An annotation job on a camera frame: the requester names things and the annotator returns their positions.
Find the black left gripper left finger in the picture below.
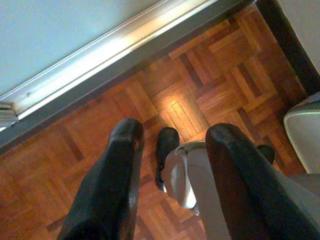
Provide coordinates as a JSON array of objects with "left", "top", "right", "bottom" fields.
[{"left": 56, "top": 118, "right": 145, "bottom": 240}]

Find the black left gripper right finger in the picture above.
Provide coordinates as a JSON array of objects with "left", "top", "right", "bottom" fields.
[{"left": 205, "top": 122, "right": 320, "bottom": 240}]

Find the silver robot right leg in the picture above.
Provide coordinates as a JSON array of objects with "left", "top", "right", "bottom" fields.
[{"left": 279, "top": 173, "right": 320, "bottom": 226}]

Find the black robot left foot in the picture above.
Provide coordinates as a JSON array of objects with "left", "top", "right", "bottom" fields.
[{"left": 155, "top": 126, "right": 181, "bottom": 192}]

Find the grey pleated curtain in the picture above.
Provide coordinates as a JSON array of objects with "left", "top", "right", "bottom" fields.
[{"left": 0, "top": 101, "right": 20, "bottom": 132}]

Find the aluminium sliding door track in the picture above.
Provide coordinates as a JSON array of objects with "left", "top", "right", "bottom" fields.
[{"left": 0, "top": 0, "right": 257, "bottom": 156}]

